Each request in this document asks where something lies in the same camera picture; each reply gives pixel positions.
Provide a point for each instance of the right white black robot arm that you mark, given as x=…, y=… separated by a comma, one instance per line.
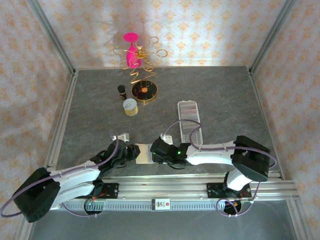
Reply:
x=212, y=155

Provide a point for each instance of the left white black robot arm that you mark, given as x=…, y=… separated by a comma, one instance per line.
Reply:
x=75, y=175

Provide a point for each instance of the stack of credit cards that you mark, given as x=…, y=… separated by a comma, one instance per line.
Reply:
x=189, y=112

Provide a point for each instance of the white perforated plastic basket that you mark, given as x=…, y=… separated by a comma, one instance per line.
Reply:
x=186, y=138

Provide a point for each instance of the yellow pull-tab can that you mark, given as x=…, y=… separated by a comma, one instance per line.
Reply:
x=130, y=106

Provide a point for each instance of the white label with red mark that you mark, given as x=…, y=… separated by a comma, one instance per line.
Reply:
x=161, y=204

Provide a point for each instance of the small dark bottle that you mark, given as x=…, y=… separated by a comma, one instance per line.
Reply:
x=121, y=91

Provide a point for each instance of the pink wine glass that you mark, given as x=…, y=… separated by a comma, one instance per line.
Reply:
x=130, y=37

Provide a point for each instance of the aluminium mounting rail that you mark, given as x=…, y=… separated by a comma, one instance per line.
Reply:
x=162, y=186

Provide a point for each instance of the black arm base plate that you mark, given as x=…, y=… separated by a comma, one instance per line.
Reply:
x=112, y=190
x=212, y=190

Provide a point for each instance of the aluminium side rail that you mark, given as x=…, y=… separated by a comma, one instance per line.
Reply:
x=260, y=105
x=63, y=120

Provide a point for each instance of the aluminium frame post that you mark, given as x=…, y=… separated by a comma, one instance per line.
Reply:
x=51, y=32
x=273, y=32

